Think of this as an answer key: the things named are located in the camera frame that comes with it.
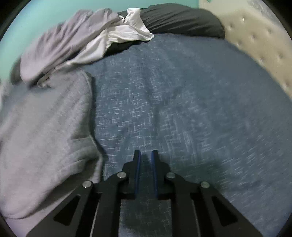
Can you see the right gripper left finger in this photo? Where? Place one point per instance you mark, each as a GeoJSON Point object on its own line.
{"type": "Point", "coordinates": [93, 209]}

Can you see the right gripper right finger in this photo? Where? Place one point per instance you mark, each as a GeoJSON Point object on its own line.
{"type": "Point", "coordinates": [197, 209]}

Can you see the grey sweatshirt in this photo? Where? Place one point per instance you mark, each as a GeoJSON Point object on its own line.
{"type": "Point", "coordinates": [46, 141]}

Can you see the dark blue bed sheet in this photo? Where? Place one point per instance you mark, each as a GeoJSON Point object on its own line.
{"type": "Point", "coordinates": [212, 113]}

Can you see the light lilac-grey garment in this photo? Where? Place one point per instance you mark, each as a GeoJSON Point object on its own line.
{"type": "Point", "coordinates": [60, 42]}

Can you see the white garment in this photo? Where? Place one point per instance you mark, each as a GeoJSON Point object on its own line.
{"type": "Point", "coordinates": [129, 28]}

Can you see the cream tufted headboard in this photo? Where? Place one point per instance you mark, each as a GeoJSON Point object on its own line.
{"type": "Point", "coordinates": [255, 29]}

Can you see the long dark grey pillow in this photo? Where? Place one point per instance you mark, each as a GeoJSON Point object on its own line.
{"type": "Point", "coordinates": [174, 18]}

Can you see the grey hoodie with drawstring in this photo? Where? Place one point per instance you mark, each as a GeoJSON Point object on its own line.
{"type": "Point", "coordinates": [44, 80]}

